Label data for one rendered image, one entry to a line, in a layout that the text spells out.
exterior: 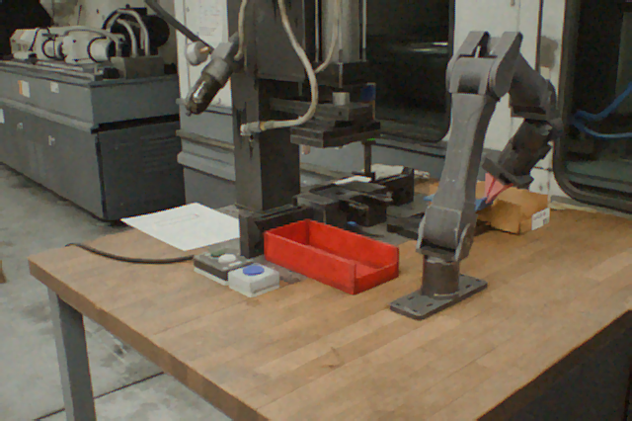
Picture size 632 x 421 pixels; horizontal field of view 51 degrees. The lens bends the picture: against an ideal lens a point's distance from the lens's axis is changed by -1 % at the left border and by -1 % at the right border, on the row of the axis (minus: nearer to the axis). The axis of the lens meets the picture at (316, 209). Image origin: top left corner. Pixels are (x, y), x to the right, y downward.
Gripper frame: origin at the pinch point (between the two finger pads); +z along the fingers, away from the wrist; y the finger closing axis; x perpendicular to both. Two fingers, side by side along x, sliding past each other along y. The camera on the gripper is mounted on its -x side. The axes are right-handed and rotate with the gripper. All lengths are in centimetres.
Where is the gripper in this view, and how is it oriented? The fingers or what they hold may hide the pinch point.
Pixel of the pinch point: (488, 199)
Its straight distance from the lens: 150.5
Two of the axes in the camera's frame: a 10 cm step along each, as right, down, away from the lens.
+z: -3.5, 7.4, 5.8
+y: -6.4, -6.4, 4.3
